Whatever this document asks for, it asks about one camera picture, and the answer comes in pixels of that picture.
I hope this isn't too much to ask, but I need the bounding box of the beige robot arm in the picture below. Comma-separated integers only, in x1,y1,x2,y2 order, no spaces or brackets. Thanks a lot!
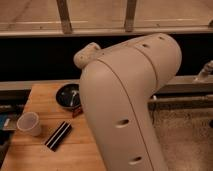
74,33,182,171

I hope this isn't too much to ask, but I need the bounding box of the white spoon in bowl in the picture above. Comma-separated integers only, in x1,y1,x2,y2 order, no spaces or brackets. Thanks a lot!
70,90,79,107

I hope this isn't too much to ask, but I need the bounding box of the black bowl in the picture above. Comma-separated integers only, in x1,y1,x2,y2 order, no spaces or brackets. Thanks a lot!
56,84,81,110

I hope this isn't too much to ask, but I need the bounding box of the black striped box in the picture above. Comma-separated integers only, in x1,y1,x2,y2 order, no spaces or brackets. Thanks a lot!
45,121,72,151

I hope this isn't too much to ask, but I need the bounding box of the translucent white cup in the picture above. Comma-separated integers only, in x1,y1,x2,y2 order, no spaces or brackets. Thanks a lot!
16,112,41,136

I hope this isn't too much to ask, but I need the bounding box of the white object at right edge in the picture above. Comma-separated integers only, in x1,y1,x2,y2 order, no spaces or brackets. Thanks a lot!
195,60,213,82

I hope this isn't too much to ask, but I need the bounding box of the left metal window post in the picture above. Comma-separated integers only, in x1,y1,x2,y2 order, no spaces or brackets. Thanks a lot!
56,0,72,34

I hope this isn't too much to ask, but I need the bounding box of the metal window post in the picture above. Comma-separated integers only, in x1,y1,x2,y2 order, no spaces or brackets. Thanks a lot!
56,0,72,34
124,0,137,32

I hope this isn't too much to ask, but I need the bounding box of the right metal window post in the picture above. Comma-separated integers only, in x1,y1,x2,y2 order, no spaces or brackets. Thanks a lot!
124,0,137,32

